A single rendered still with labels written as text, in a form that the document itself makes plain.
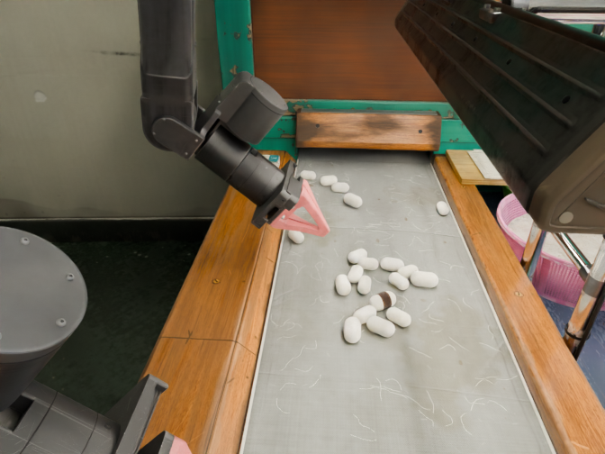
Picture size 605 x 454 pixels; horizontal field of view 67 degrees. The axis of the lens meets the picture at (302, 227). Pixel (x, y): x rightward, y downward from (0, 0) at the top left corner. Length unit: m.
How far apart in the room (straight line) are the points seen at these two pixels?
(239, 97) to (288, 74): 0.46
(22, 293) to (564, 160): 0.23
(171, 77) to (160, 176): 1.52
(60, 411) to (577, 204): 0.26
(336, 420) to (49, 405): 0.31
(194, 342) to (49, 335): 0.37
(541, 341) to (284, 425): 0.31
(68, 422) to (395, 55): 0.88
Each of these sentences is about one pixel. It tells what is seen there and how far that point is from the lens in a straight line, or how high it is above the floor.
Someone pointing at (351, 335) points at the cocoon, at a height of 0.76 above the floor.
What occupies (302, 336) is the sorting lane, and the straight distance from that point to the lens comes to 0.58.
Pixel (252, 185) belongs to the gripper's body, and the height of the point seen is 0.90.
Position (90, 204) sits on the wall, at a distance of 2.21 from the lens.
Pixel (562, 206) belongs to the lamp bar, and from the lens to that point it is 0.23.
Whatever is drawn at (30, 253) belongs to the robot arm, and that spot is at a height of 1.04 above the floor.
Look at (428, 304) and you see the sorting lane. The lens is 0.65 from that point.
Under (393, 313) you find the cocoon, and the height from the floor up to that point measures 0.76.
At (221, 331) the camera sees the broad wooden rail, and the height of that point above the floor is 0.76.
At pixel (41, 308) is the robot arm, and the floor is 1.03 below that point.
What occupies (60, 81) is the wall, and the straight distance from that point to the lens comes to 2.03.
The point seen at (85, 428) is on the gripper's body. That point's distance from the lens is 0.27.
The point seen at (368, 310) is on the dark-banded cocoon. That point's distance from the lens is 0.59.
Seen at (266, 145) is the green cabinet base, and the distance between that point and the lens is 1.04.
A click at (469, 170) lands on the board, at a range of 0.96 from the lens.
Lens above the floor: 1.15
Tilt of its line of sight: 31 degrees down
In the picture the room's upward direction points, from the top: straight up
